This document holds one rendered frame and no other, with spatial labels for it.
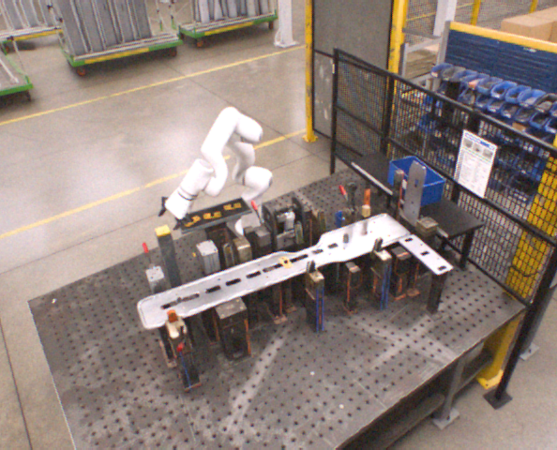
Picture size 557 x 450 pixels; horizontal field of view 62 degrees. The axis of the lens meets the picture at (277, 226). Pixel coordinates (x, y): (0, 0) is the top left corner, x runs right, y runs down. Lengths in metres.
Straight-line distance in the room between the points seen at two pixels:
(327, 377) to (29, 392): 1.98
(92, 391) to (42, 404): 1.02
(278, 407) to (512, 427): 1.47
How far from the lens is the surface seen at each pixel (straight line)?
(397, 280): 2.42
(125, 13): 9.07
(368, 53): 4.47
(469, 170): 2.54
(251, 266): 2.22
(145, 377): 2.28
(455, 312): 2.52
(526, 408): 3.17
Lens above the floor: 2.48
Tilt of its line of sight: 37 degrees down
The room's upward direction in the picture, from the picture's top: 3 degrees counter-clockwise
